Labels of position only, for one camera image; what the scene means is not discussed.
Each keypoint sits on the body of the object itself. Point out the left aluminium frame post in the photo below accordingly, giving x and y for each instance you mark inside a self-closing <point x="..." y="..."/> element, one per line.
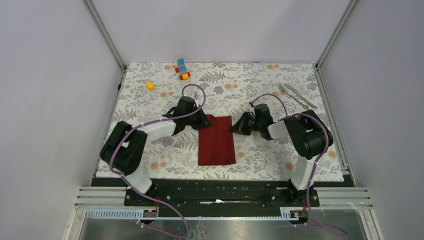
<point x="97" y="20"/>

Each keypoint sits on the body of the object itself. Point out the yellow toy block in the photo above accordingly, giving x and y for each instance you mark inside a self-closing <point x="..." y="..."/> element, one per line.
<point x="150" y="86"/>

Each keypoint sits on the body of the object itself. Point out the floral patterned tablecloth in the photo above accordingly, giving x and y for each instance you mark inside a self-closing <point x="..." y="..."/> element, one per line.
<point x="226" y="89"/>

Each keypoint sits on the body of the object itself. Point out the aluminium frame post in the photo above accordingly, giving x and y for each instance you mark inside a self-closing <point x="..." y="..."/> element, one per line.
<point x="337" y="31"/>
<point x="97" y="20"/>

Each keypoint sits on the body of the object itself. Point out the slotted cable duct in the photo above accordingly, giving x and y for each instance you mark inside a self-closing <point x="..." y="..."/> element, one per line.
<point x="145" y="214"/>

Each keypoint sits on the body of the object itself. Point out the right aluminium frame post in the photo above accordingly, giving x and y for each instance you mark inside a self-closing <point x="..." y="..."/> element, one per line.
<point x="337" y="31"/>

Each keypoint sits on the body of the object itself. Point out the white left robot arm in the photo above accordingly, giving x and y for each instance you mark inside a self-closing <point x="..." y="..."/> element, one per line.
<point x="123" y="150"/>

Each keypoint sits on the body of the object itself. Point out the red cloth napkin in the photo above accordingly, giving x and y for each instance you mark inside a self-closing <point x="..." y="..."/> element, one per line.
<point x="216" y="142"/>

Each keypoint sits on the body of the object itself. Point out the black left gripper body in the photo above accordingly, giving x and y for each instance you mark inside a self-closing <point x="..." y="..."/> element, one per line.
<point x="190" y="120"/>

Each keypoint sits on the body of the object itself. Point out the silver table knife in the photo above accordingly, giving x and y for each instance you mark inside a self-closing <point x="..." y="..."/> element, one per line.
<point x="300" y="96"/>

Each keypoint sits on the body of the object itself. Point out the silver fork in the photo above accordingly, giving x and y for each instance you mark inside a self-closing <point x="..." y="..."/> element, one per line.
<point x="284" y="91"/>

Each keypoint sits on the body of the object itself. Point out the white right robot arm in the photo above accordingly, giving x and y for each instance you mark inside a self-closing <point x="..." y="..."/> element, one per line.
<point x="308" y="134"/>

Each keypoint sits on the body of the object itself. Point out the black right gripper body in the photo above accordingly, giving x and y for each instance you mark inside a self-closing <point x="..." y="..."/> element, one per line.
<point x="256" y="125"/>

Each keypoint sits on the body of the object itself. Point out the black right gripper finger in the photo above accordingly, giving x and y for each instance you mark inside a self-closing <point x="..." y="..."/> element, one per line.
<point x="241" y="131"/>
<point x="247" y="120"/>

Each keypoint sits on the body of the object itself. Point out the blue orange toy car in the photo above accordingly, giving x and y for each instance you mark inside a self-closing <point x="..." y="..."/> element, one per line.
<point x="181" y="69"/>

